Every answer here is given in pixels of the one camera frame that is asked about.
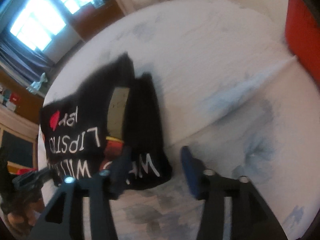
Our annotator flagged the black printed t-shirt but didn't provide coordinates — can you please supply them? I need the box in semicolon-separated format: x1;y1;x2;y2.
40;54;172;190

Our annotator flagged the person's left hand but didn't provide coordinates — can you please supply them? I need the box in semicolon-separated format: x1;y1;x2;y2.
7;197;45;235

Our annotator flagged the red small suitcase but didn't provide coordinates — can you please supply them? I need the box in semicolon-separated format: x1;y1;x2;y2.
285;0;320;85

